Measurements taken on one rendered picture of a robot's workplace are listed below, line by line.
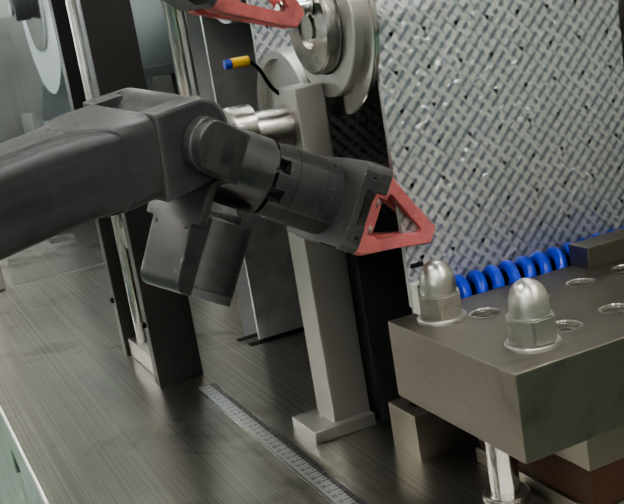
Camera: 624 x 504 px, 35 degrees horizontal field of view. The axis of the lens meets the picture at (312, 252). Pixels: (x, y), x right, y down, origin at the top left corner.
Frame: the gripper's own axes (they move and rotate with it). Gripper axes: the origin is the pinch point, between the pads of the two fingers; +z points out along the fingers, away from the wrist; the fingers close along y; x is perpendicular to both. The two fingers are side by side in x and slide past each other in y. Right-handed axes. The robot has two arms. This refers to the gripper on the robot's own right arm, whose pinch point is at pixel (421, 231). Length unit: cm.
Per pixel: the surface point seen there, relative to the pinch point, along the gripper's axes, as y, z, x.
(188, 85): -76, 1, 13
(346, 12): -1.1, -11.5, 13.8
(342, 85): -3.7, -8.8, 9.1
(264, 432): -13.1, -1.3, -21.4
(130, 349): -47, -5, -22
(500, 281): 3.8, 6.0, -1.9
